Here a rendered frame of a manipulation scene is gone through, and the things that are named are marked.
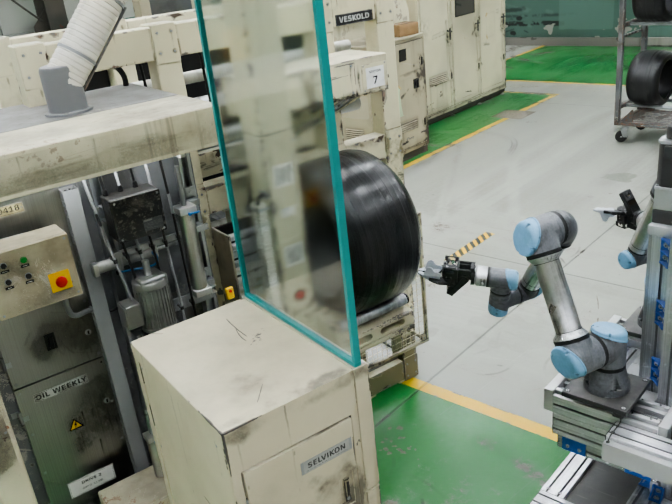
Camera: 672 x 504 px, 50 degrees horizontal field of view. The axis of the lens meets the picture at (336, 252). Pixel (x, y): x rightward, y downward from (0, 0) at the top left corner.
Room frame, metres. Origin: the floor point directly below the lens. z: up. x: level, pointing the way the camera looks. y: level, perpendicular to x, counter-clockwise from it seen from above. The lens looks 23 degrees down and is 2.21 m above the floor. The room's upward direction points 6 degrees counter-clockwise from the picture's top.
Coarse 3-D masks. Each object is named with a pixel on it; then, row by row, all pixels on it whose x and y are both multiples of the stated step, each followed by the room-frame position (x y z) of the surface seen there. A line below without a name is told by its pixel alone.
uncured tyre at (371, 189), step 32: (352, 160) 2.51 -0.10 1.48; (352, 192) 2.35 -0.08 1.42; (384, 192) 2.39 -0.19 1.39; (352, 224) 2.29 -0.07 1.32; (384, 224) 2.31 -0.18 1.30; (416, 224) 2.38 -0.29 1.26; (352, 256) 2.27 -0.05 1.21; (384, 256) 2.28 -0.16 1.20; (416, 256) 2.36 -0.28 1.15; (384, 288) 2.31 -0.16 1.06
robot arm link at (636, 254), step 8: (648, 208) 2.47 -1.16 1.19; (648, 216) 2.46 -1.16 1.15; (640, 224) 2.50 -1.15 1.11; (648, 224) 2.47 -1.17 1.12; (640, 232) 2.49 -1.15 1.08; (632, 240) 2.53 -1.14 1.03; (640, 240) 2.50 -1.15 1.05; (632, 248) 2.53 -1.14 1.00; (640, 248) 2.50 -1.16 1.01; (624, 256) 2.54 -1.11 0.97; (632, 256) 2.52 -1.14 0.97; (640, 256) 2.51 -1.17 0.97; (624, 264) 2.54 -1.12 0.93; (632, 264) 2.51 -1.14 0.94; (640, 264) 2.53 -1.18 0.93
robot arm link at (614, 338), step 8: (592, 328) 2.06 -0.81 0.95; (600, 328) 2.06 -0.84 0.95; (608, 328) 2.06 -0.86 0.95; (616, 328) 2.06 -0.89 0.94; (624, 328) 2.06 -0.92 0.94; (600, 336) 2.02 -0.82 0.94; (608, 336) 2.01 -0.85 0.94; (616, 336) 2.01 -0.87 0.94; (624, 336) 2.02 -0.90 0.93; (608, 344) 2.00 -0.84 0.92; (616, 344) 2.01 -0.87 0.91; (624, 344) 2.02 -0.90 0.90; (608, 352) 1.99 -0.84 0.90; (616, 352) 2.00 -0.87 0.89; (624, 352) 2.02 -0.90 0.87; (608, 360) 1.99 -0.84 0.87; (616, 360) 2.01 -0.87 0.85; (624, 360) 2.02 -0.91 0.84; (600, 368) 2.02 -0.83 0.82; (608, 368) 2.01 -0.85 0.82; (616, 368) 2.01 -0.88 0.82
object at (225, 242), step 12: (216, 228) 2.76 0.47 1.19; (228, 228) 2.78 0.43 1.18; (216, 240) 2.73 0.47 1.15; (228, 240) 2.63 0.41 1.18; (216, 252) 2.75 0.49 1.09; (228, 252) 2.65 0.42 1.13; (228, 264) 2.66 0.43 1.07; (228, 276) 2.68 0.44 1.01; (240, 276) 2.79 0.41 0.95; (240, 288) 2.65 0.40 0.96
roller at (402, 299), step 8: (400, 296) 2.50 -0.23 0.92; (384, 304) 2.45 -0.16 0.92; (392, 304) 2.46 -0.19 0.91; (400, 304) 2.48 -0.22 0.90; (360, 312) 2.41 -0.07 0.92; (368, 312) 2.41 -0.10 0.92; (376, 312) 2.42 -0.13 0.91; (384, 312) 2.44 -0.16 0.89; (360, 320) 2.38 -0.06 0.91; (368, 320) 2.40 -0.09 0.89
